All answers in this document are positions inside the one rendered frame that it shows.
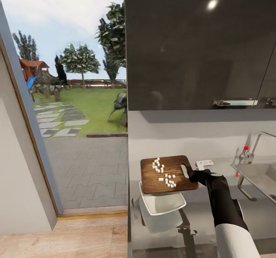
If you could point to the bowl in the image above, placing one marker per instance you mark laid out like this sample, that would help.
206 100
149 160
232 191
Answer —
163 203

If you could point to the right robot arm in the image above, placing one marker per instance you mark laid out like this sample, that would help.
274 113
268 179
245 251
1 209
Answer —
232 235

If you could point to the drop in sink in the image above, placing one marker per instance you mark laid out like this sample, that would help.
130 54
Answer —
261 175

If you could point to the cutting board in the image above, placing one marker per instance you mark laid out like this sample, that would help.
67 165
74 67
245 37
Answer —
151 183

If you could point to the cabinet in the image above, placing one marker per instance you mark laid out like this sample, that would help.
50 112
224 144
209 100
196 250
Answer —
200 54

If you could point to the fixed window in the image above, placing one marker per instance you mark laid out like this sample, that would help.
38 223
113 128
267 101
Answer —
66 61

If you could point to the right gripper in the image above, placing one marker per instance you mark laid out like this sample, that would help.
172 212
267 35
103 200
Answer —
195 176

